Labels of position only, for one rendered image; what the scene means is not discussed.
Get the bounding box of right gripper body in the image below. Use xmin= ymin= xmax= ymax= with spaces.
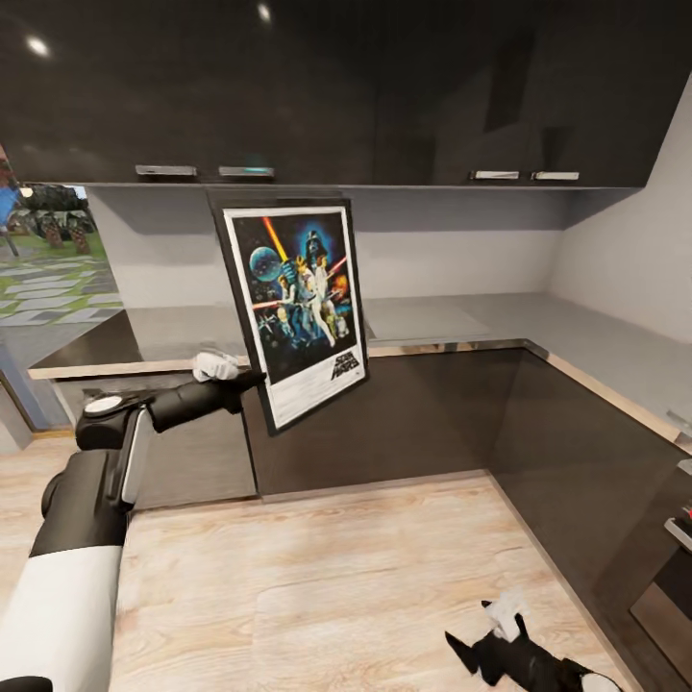
xmin=473 ymin=611 xmax=553 ymax=692

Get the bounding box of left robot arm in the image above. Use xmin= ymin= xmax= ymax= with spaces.
xmin=0 ymin=353 xmax=268 ymax=692

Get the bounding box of poster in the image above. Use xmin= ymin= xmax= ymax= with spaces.
xmin=208 ymin=197 xmax=370 ymax=439

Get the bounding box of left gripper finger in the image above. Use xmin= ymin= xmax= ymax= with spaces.
xmin=234 ymin=372 xmax=268 ymax=393

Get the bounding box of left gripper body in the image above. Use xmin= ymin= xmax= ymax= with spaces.
xmin=174 ymin=378 xmax=242 ymax=422

